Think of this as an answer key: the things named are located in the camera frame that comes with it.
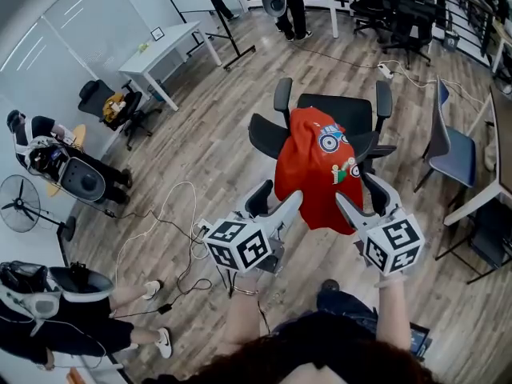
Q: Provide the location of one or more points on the person's left forearm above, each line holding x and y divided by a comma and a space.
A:
242, 318

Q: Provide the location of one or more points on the small green object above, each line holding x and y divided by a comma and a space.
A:
143, 47

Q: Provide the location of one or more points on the yellow bag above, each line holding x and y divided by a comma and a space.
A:
114, 106

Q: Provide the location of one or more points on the small white table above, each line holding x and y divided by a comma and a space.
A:
88, 367

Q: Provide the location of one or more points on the orange box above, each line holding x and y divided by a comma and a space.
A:
74, 375

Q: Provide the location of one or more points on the person's dark jeans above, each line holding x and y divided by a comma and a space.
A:
340, 314

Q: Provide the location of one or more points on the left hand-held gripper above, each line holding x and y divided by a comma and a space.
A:
240, 246

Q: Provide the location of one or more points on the red printed t-shirt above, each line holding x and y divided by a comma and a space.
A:
316, 182

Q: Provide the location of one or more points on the person's black shoe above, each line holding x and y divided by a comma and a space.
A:
330, 285

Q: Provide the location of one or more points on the mesh waste bin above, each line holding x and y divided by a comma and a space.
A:
157, 91

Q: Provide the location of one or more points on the small grey bin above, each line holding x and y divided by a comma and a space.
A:
451, 41

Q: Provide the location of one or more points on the small black picture frame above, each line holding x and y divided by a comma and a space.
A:
157, 33

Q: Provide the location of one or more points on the white rectangular table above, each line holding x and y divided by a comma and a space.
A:
168, 44

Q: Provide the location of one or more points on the white power strip with plugs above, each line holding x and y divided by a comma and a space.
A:
202, 227

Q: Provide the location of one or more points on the black floor fan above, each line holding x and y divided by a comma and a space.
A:
20, 203

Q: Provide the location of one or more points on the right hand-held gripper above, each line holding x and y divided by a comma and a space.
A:
394, 242

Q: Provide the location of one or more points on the dark blue flat device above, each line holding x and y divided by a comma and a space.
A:
420, 340

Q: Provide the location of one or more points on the black folding chair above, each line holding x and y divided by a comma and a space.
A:
490, 238

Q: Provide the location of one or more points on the wooden table with white legs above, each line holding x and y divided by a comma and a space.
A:
502, 30

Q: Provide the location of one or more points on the black power adapter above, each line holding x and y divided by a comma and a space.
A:
165, 309

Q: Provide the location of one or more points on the person's right forearm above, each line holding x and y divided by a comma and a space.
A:
394, 314

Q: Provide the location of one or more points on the blue seat chair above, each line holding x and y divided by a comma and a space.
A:
456, 154

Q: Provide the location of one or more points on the black office chair with bag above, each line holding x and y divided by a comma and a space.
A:
92, 94

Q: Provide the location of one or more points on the brown table with white legs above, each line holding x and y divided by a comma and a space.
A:
505, 142

